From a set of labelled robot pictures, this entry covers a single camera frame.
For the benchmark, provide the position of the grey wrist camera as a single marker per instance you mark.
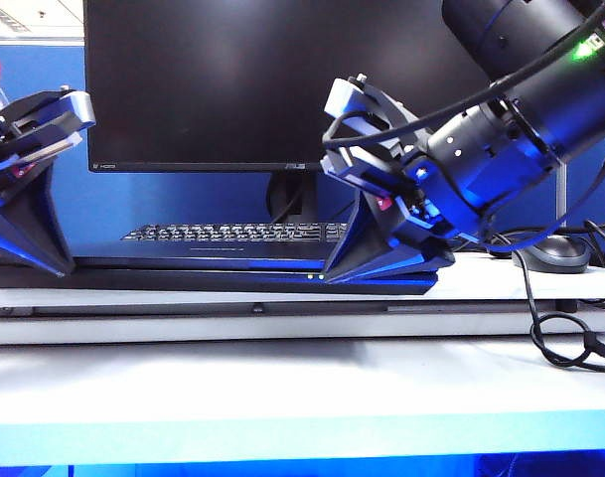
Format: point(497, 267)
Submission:
point(76, 109)
point(344, 97)

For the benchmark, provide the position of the wide blue partition panel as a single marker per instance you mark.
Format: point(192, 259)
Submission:
point(158, 199)

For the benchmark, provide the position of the white desk riser board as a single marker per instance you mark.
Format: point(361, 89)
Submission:
point(282, 328)

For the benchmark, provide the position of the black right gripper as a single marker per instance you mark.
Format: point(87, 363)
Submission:
point(381, 171)

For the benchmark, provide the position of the narrow blue partition panel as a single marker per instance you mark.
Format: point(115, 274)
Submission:
point(587, 204)

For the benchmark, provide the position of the black computer mouse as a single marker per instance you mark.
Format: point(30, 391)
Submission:
point(555, 259)

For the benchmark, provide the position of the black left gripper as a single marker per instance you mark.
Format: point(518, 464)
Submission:
point(39, 146)

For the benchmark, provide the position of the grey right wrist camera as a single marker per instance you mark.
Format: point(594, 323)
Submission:
point(344, 97)

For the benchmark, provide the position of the black laptop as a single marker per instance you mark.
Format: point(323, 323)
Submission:
point(183, 281)

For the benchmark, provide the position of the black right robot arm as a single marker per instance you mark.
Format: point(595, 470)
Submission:
point(530, 149)

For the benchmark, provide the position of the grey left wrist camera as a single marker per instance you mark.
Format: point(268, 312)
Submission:
point(76, 109)

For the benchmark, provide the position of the metal partition post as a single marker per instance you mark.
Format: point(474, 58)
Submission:
point(561, 199)

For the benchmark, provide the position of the black ASUS monitor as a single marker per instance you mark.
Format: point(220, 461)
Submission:
point(207, 74)

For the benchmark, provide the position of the black external keyboard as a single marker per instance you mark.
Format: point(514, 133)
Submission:
point(207, 232)

